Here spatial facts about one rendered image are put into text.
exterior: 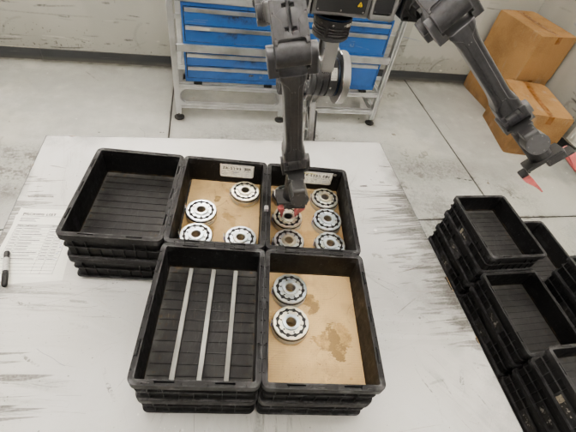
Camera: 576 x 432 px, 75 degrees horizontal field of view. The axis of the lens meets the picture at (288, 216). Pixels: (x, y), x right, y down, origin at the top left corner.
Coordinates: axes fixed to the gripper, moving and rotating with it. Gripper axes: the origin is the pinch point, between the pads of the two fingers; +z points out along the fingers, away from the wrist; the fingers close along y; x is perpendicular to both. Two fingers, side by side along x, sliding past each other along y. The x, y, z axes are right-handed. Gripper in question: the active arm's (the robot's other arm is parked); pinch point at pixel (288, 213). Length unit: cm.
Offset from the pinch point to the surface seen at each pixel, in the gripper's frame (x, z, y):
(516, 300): -14, 51, 116
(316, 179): 16.8, -0.7, 13.4
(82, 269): -11, 12, -67
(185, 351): -44, 3, -33
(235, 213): 4.3, 4.0, -18.1
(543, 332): -30, 51, 121
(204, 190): 16.0, 4.0, -28.9
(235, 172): 20.5, -0.9, -17.4
